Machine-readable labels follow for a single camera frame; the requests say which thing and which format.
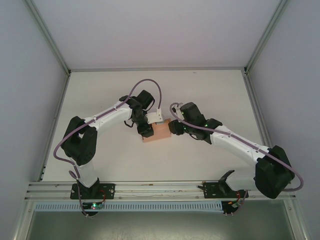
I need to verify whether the pink paper box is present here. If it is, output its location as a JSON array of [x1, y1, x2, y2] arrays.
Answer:
[[141, 119, 172, 144]]

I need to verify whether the circuit board with green light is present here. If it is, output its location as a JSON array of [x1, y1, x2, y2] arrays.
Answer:
[[82, 202, 106, 211]]

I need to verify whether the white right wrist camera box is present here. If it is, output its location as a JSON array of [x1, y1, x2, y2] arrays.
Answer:
[[172, 101, 185, 113]]

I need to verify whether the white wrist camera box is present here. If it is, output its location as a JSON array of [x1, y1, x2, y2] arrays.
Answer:
[[147, 107, 170, 126], [172, 101, 185, 113]]

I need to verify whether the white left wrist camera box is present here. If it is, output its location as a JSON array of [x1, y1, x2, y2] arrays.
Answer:
[[147, 107, 170, 126]]

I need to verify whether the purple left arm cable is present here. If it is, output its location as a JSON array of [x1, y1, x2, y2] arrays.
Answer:
[[53, 78, 163, 218]]

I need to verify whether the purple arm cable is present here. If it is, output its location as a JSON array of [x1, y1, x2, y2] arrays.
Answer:
[[53, 78, 163, 218], [169, 101, 305, 208]]

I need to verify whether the aluminium rear table rail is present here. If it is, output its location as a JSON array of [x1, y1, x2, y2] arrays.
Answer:
[[68, 66, 247, 73]]

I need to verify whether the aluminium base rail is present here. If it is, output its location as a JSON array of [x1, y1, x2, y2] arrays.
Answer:
[[24, 179, 299, 202]]

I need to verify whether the aluminium side table rail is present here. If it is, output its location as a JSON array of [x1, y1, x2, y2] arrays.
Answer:
[[37, 71, 72, 182], [243, 71, 281, 180]]

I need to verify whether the white slotted cable duct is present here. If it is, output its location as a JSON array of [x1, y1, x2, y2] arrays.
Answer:
[[33, 201, 224, 213]]

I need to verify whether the black bracket with pins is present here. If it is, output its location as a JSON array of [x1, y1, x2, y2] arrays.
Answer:
[[221, 199, 238, 217]]

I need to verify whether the aluminium frame post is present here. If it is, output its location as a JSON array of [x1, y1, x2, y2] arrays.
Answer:
[[24, 0, 73, 75], [243, 0, 291, 75]]

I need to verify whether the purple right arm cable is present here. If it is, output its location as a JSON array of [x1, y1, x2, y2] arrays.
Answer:
[[169, 101, 305, 208]]

